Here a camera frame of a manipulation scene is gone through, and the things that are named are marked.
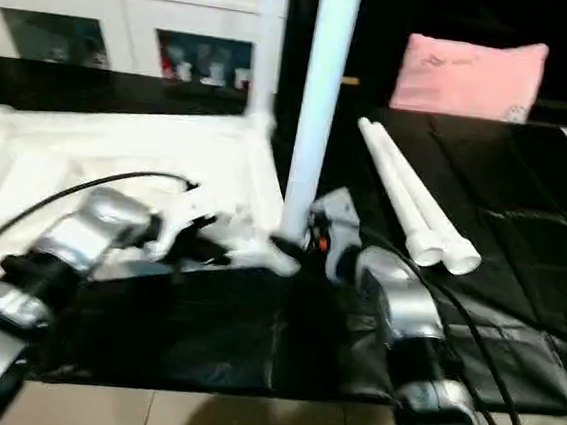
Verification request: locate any pink pillow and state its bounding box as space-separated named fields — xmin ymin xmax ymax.
xmin=388 ymin=29 xmax=551 ymax=127

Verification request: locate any white plastic table top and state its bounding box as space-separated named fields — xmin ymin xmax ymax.
xmin=0 ymin=88 xmax=316 ymax=310

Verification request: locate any white plastic table leg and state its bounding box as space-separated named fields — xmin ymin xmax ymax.
xmin=343 ymin=116 xmax=458 ymax=269
xmin=241 ymin=0 xmax=291 ymax=141
xmin=355 ymin=120 xmax=496 ymax=279
xmin=274 ymin=0 xmax=366 ymax=257

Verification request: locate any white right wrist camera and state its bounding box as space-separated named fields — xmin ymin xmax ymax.
xmin=305 ymin=183 xmax=369 ymax=249

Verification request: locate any black work mat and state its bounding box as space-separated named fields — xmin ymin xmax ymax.
xmin=0 ymin=50 xmax=567 ymax=425

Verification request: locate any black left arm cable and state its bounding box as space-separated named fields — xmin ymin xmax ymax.
xmin=0 ymin=156 xmax=202 ymax=310

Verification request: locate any white glass-door cabinet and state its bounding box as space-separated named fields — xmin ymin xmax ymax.
xmin=0 ymin=0 xmax=291 ymax=95

